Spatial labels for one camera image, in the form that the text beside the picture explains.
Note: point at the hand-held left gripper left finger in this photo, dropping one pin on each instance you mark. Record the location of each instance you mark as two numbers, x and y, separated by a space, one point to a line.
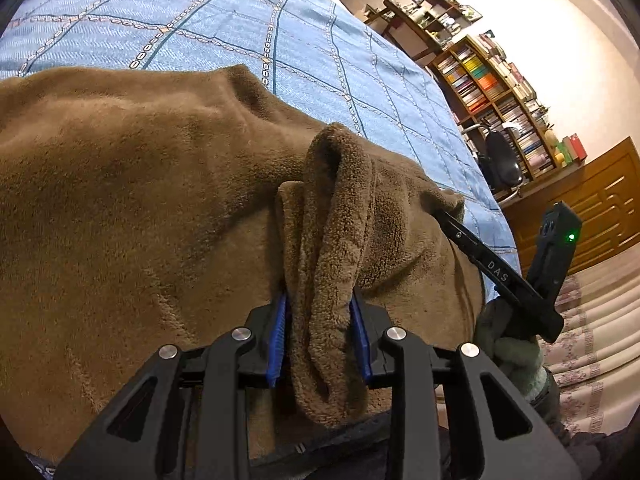
278 340

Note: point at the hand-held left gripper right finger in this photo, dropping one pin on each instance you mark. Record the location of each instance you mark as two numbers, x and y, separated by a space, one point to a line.
361 340

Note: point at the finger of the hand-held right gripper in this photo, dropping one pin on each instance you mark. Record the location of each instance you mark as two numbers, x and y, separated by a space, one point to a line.
462 237

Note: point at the brown fleece pants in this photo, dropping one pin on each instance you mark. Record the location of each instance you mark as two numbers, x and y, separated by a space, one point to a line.
125 185

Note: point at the person's right forearm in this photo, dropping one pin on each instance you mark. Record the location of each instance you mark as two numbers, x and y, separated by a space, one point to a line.
557 400

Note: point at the person's right hand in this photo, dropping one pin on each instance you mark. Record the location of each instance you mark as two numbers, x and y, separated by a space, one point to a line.
515 355

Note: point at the striped pink floral cloth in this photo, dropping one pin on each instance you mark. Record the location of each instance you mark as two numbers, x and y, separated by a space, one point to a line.
600 320

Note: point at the black office chair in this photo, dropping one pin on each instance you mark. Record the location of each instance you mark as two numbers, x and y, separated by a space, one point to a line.
502 160

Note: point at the wooden door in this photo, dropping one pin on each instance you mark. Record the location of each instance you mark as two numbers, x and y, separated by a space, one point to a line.
600 185

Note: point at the wooden bookshelf with books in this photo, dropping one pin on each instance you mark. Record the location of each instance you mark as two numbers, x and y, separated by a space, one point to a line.
500 105

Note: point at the blue patterned blanket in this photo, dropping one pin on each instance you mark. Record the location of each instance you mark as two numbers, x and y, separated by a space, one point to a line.
200 10

